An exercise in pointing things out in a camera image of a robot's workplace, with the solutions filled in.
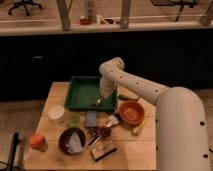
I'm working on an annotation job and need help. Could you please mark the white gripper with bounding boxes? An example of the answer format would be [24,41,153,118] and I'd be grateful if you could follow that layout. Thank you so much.
[100,77,116,99]

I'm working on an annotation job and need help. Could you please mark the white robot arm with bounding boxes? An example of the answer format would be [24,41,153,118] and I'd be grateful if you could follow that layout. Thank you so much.
[99,57,211,171]

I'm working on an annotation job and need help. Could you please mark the green plastic tray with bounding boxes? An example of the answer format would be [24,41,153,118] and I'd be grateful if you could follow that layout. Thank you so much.
[64,76,118,112]

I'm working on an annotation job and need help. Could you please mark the green cucumber toy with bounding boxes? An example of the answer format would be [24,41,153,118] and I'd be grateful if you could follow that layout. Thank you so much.
[118,93,140,102]

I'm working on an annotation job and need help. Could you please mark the white crumpled object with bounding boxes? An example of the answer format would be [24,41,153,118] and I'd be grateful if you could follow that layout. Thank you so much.
[107,115,119,127]

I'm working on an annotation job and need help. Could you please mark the orange bowl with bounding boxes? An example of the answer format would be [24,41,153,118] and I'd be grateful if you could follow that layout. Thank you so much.
[118,101,145,126]

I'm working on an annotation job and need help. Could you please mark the dark brown grape bunch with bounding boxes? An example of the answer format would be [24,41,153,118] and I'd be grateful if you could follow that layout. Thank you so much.
[88,127,111,138]

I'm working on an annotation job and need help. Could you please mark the green cup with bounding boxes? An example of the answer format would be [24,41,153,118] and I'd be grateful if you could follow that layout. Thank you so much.
[67,114,80,127]

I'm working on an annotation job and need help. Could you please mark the yellow banana toy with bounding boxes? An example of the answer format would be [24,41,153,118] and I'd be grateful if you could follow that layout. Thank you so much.
[132,119,146,136]

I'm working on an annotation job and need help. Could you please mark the white cup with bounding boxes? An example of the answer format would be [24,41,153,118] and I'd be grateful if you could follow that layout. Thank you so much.
[48,105,65,123]

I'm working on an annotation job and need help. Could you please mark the black wooden brush block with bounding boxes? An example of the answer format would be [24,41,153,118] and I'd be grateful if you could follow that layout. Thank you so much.
[91,141,117,162]

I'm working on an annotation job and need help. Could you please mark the dark brown bowl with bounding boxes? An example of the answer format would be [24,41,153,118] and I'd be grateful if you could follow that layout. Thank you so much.
[59,128,85,155]

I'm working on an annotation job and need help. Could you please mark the red object on shelf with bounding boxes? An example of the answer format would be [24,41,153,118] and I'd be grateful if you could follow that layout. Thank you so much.
[79,16,92,25]

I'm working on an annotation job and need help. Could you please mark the black pole stand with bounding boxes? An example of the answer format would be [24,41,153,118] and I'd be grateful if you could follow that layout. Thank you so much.
[6,132,20,171]

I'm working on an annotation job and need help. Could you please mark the black office chair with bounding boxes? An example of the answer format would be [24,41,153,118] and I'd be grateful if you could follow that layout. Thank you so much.
[8,0,43,16]

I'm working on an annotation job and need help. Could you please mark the wooden table frame leg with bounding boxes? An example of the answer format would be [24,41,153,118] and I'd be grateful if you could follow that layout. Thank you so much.
[56,0,70,31]
[120,0,131,29]

